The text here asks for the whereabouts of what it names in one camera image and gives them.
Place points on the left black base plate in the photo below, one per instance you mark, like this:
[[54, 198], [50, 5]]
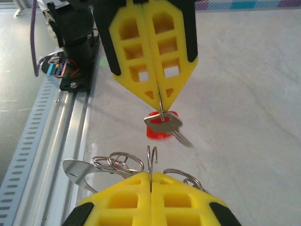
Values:
[[80, 80]]

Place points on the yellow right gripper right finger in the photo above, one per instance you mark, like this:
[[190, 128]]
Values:
[[188, 204]]

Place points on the aluminium mounting rail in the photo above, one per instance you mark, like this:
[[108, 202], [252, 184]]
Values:
[[65, 141]]

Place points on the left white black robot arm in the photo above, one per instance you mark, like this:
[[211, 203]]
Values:
[[75, 28]]

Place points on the left electronics board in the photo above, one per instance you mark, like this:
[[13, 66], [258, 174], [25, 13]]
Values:
[[58, 67]]

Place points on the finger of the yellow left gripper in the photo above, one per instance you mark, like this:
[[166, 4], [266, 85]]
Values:
[[131, 47], [174, 47]]

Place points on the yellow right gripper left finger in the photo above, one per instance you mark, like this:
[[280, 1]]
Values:
[[117, 204]]

